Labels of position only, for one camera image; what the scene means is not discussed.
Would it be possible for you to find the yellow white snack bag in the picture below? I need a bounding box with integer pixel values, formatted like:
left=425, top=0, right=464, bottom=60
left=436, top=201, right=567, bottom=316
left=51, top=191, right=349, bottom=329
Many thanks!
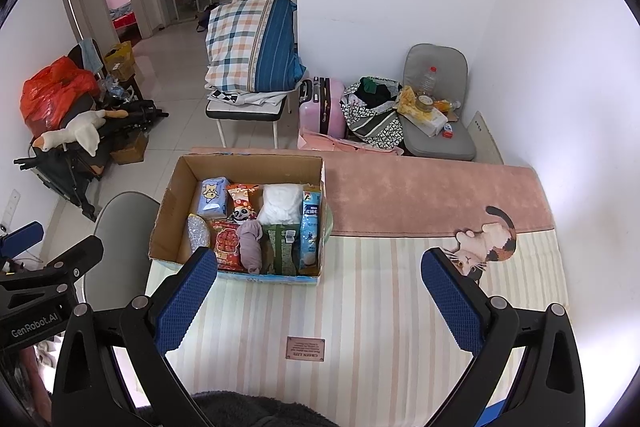
left=396, top=86, right=461, bottom=139

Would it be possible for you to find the pink striped cat mat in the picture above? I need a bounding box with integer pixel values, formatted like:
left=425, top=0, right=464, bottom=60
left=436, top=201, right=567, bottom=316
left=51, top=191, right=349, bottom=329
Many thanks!
left=146, top=150, right=568, bottom=426

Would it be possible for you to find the grey floor chair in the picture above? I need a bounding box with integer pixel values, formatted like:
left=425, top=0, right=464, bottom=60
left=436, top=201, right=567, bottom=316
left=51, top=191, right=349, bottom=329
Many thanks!
left=397, top=43, right=476, bottom=161

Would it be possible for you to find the red snack packet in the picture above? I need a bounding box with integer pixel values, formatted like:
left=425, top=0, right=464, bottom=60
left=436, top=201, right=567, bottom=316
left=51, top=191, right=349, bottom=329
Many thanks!
left=209, top=219, right=245, bottom=272

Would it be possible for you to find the pink suitcase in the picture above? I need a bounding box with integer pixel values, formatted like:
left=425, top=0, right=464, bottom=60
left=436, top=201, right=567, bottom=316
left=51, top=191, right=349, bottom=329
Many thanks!
left=298, top=77, right=346, bottom=139

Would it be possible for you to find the green patterned packet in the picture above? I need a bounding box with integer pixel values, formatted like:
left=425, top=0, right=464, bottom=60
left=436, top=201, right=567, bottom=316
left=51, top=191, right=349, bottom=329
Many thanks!
left=262, top=225, right=299, bottom=277

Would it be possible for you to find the blue Nestle milk powder pouch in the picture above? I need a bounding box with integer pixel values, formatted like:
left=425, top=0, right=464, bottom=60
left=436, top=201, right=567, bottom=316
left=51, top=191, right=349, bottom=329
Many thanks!
left=298, top=185, right=322, bottom=273

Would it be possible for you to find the small brown cardboard box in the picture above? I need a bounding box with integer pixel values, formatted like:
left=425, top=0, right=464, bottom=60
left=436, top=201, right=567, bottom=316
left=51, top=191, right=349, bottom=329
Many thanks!
left=111, top=130, right=149, bottom=165

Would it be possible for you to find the clear plastic bottle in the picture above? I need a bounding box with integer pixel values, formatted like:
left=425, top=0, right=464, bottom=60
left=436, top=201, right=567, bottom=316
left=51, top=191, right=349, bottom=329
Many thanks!
left=419, top=66, right=437, bottom=96

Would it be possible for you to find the red plastic bag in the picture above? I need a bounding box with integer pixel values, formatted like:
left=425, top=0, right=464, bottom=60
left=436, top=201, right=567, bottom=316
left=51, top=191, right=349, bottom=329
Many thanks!
left=20, top=56, right=100, bottom=138

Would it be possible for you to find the white goose plush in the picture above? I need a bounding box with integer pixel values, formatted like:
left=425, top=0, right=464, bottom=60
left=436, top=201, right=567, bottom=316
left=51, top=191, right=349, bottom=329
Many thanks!
left=32, top=109, right=129, bottom=157

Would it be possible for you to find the black white patterned bag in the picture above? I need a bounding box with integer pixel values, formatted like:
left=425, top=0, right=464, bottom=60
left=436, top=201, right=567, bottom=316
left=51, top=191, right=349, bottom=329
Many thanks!
left=340, top=76, right=404, bottom=150

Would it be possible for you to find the light blue tissue pack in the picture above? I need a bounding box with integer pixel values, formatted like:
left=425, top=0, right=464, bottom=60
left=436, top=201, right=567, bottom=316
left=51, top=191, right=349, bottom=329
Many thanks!
left=196, top=176, right=229, bottom=220

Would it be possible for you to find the mauve cloth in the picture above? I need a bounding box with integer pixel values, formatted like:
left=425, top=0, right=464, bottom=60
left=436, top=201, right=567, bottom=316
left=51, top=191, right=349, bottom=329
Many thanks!
left=236, top=219, right=262, bottom=274

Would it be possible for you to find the white soft plastic bag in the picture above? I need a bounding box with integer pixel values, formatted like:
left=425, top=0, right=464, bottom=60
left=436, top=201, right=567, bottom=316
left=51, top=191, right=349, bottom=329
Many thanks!
left=257, top=183, right=304, bottom=225

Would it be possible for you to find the white black chair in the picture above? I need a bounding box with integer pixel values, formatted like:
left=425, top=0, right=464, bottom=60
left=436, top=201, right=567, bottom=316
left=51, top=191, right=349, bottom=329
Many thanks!
left=205, top=80, right=304, bottom=150

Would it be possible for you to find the orange panda snack bag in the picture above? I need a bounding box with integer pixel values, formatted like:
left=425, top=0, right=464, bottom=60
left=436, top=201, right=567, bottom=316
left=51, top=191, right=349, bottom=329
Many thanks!
left=227, top=183, right=259, bottom=225

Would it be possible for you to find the pink folded cloth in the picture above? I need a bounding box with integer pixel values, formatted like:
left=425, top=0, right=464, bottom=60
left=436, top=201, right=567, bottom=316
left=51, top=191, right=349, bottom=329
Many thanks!
left=297, top=129, right=404, bottom=156

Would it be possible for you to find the plaid blue pillow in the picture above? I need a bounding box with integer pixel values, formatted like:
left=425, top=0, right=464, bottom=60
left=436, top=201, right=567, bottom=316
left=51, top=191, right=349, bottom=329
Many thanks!
left=205, top=0, right=306, bottom=93

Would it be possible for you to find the black stroller frame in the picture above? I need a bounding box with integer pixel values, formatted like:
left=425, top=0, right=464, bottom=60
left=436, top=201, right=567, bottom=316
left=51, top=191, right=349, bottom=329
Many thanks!
left=14, top=95, right=169, bottom=221

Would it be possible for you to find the yellow silver sponge pad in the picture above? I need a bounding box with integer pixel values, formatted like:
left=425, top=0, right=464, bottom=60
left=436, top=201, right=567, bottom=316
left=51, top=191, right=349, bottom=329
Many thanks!
left=186, top=213, right=212, bottom=254

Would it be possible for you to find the grey round chair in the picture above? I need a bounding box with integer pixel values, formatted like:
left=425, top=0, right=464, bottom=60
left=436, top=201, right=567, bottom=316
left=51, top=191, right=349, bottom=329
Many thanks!
left=82, top=191, right=160, bottom=311

